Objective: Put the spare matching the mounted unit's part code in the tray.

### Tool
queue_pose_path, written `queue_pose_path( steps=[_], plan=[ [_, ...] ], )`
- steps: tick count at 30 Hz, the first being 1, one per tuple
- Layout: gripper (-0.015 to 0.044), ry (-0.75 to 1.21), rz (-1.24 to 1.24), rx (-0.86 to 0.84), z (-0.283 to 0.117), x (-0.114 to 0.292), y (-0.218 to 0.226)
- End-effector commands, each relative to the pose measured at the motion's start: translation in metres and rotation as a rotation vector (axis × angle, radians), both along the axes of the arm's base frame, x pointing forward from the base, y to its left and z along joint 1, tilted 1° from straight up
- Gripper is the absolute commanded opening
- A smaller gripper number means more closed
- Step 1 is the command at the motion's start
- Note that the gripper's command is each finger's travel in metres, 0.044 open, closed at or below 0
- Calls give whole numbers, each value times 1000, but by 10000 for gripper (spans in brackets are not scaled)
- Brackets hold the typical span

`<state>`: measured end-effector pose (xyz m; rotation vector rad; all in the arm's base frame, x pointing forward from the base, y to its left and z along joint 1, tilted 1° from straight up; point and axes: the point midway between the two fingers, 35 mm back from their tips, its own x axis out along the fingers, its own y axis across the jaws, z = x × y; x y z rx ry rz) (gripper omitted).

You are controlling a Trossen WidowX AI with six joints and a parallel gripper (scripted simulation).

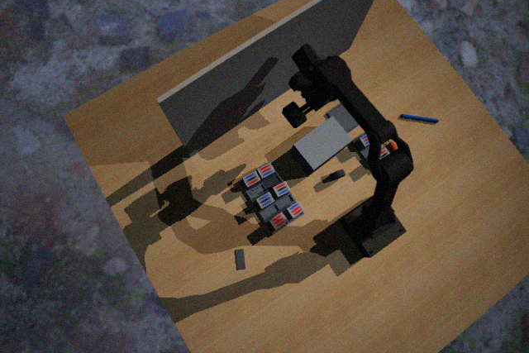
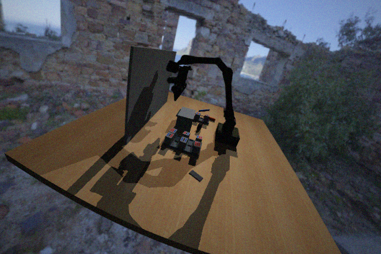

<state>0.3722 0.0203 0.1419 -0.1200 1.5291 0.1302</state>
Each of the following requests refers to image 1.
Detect grey flat panel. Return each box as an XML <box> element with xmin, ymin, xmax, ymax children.
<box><xmin>156</xmin><ymin>0</ymin><xmax>374</xmax><ymax>157</ymax></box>

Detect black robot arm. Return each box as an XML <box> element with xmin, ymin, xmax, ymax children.
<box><xmin>288</xmin><ymin>44</ymin><xmax>414</xmax><ymax>239</ymax></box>

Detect orange-handled screwdriver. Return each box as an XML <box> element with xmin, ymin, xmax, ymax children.
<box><xmin>388</xmin><ymin>140</ymin><xmax>398</xmax><ymax>152</ymax></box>

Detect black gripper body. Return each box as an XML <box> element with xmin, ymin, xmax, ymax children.
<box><xmin>282</xmin><ymin>84</ymin><xmax>331</xmax><ymax>128</ymax></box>

